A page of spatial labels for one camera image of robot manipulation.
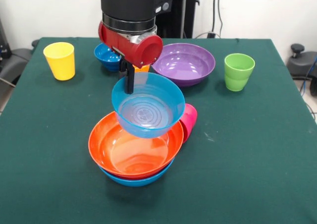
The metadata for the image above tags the black equipment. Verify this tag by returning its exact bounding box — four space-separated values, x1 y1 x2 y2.
0 18 12 58

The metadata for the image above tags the large light blue bowl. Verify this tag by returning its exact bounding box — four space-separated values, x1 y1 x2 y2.
99 157 176 187

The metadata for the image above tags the wide orange-red bowl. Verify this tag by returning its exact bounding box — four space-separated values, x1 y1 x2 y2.
88 111 184 179

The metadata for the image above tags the dark green tablecloth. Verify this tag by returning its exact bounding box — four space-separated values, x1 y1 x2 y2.
0 37 317 224

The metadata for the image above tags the small dark blue bowl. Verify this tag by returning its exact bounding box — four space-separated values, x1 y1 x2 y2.
94 43 122 72

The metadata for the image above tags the green plastic cup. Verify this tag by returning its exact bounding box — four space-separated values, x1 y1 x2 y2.
224 53 256 92

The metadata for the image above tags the small orange-red bowl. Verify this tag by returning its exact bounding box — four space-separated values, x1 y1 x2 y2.
106 159 175 180

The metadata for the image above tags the small light blue bowl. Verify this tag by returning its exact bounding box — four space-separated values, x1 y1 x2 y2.
111 72 186 139

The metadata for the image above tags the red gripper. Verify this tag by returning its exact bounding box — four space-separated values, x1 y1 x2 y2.
98 20 163 95

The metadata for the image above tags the purple plastic bowl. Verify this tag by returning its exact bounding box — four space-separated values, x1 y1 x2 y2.
151 43 216 88

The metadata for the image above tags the yellow plastic cup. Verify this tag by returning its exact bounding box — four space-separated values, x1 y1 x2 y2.
43 42 75 81

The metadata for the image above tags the orange plastic cup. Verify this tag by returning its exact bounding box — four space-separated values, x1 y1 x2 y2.
133 64 151 73

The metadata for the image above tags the pink plastic cup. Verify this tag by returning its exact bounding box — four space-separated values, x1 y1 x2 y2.
179 103 198 144

